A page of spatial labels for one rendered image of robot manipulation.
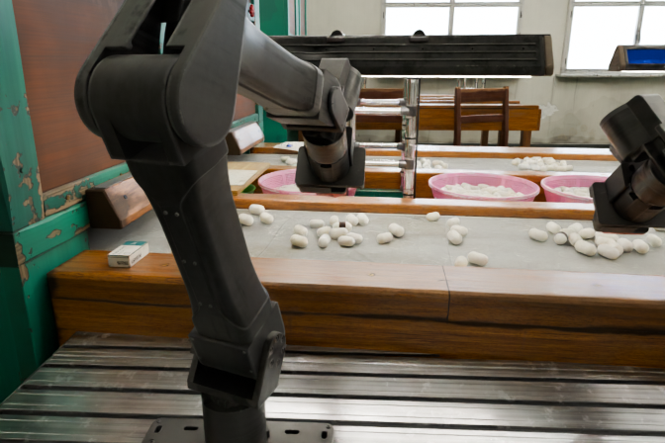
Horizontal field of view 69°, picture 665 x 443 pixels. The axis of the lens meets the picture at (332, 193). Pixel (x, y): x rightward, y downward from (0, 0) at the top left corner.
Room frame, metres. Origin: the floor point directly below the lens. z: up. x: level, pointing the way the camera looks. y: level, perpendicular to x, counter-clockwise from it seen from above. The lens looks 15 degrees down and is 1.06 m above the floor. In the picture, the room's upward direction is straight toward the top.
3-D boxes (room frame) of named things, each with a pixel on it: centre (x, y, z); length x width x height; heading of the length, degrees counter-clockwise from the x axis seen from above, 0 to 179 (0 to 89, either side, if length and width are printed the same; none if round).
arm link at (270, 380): (0.43, 0.10, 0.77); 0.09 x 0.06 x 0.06; 68
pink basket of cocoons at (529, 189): (1.18, -0.38, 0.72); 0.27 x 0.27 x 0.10
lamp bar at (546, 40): (0.93, -0.08, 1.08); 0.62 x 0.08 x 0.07; 84
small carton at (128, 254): (0.70, 0.32, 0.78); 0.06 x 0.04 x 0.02; 174
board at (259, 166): (1.25, 0.28, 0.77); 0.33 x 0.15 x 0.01; 174
